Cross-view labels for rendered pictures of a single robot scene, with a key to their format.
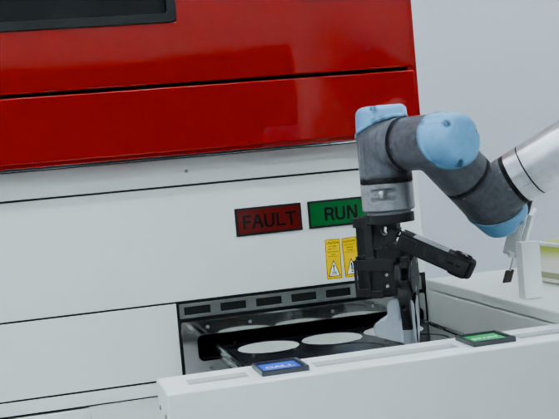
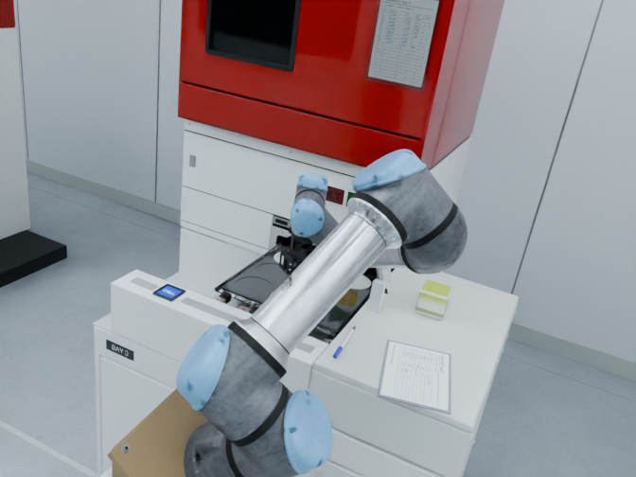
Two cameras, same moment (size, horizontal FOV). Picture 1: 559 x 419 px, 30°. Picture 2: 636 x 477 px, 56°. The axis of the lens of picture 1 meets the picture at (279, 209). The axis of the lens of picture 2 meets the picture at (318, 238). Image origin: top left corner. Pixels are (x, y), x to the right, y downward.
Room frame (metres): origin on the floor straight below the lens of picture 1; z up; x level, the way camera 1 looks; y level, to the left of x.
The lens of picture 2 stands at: (0.39, -0.98, 1.73)
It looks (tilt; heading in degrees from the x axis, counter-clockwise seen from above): 24 degrees down; 36
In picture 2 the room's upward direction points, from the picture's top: 8 degrees clockwise
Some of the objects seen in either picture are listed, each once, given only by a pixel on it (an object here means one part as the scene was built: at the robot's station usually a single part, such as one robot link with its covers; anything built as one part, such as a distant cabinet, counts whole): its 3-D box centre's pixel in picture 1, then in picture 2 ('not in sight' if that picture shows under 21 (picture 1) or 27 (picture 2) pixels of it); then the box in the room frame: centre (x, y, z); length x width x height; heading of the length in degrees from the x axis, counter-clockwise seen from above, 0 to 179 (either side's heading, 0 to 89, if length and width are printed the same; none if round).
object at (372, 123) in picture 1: (384, 144); (310, 197); (1.49, -0.16, 1.21); 0.09 x 0.08 x 0.11; 36
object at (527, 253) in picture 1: (522, 252); (380, 285); (1.56, -0.36, 1.03); 0.06 x 0.04 x 0.13; 14
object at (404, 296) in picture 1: (405, 298); not in sight; (1.46, -0.17, 0.99); 0.05 x 0.02 x 0.09; 163
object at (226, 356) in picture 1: (239, 367); (251, 265); (1.56, 0.08, 0.90); 0.37 x 0.01 x 0.01; 14
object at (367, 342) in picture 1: (351, 350); (305, 284); (1.61, -0.09, 0.90); 0.34 x 0.34 x 0.01; 13
